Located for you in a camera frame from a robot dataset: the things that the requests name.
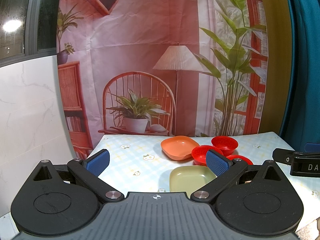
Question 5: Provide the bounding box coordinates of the red bowl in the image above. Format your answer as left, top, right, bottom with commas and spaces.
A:
211, 136, 239, 157
191, 145, 223, 166
227, 155, 253, 165

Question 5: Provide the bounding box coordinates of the green square plate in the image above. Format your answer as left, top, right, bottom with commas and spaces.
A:
169, 165, 217, 197

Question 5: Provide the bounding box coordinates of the orange square plate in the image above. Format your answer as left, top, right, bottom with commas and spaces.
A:
161, 135, 199, 161

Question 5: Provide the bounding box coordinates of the person's right hand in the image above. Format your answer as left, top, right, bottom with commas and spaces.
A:
317, 218, 320, 235

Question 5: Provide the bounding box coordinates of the teal curtain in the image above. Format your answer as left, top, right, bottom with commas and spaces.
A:
280, 0, 319, 151

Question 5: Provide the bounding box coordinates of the printed room backdrop cloth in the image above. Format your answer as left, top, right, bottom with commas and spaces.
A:
56, 0, 268, 158

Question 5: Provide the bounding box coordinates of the dark window with frame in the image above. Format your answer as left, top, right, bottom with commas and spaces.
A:
1, 0, 59, 67

